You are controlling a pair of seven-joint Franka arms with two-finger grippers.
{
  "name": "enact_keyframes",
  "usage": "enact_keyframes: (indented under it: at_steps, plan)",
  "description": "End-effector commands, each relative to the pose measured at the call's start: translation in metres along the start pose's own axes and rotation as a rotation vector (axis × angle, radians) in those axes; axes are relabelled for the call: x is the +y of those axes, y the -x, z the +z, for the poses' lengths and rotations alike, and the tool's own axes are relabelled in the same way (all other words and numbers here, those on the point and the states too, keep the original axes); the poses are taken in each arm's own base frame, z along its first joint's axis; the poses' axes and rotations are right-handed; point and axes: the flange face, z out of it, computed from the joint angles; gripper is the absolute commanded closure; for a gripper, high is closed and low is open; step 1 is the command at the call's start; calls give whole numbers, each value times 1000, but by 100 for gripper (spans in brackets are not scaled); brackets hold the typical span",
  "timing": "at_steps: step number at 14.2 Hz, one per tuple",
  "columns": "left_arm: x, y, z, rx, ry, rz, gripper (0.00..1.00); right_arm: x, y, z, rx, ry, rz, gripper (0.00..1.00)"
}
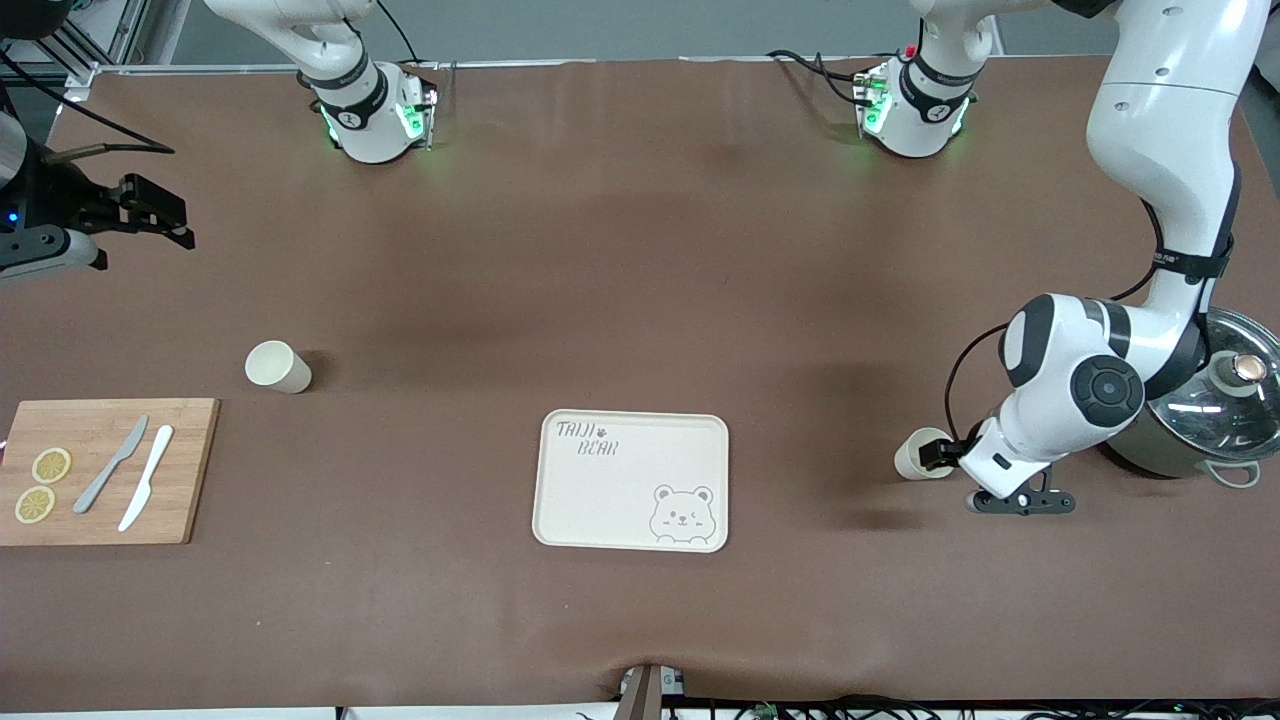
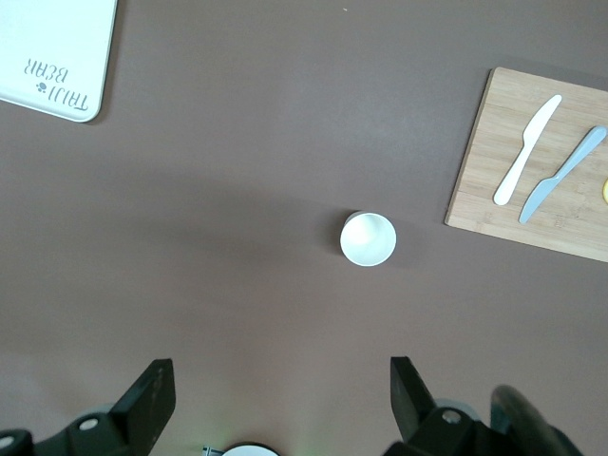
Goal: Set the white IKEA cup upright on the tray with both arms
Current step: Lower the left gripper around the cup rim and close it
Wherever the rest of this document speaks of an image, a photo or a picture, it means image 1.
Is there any cream bear print tray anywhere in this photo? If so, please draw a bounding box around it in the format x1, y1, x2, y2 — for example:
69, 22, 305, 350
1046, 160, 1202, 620
531, 408, 731, 554

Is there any grey-green cooking pot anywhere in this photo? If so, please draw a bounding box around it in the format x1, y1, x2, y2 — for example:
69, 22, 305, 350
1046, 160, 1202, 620
1098, 308, 1280, 489

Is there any white plastic knife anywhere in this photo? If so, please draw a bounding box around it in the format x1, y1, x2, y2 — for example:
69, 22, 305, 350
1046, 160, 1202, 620
117, 425, 175, 533

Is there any grey plastic knife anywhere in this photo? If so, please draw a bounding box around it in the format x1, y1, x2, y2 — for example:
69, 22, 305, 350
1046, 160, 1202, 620
72, 414, 150, 515

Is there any wooden cutting board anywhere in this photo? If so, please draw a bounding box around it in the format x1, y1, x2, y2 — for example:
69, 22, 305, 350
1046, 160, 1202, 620
0, 398, 221, 547

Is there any glass pot lid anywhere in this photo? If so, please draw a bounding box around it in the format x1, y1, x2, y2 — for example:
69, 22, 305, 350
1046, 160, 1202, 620
1145, 308, 1280, 463

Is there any brown table cover cloth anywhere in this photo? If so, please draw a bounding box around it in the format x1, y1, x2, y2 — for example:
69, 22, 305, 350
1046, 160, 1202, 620
0, 55, 1280, 713

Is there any aluminium frame profile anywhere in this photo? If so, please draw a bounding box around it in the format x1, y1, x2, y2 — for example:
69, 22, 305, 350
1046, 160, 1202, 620
55, 0, 151, 101

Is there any black right arm base cable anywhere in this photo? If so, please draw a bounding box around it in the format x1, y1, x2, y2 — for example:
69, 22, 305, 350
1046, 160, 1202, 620
375, 0, 423, 67

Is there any black arm base cable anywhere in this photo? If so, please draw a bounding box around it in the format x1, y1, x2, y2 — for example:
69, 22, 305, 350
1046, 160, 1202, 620
767, 48, 873, 107
375, 0, 423, 67

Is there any metal table edge bracket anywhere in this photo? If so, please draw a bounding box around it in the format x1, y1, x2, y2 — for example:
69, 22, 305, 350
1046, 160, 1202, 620
615, 662, 689, 720

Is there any black left arm base cable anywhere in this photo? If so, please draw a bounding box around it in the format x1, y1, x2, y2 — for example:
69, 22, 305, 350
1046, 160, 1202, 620
767, 48, 873, 107

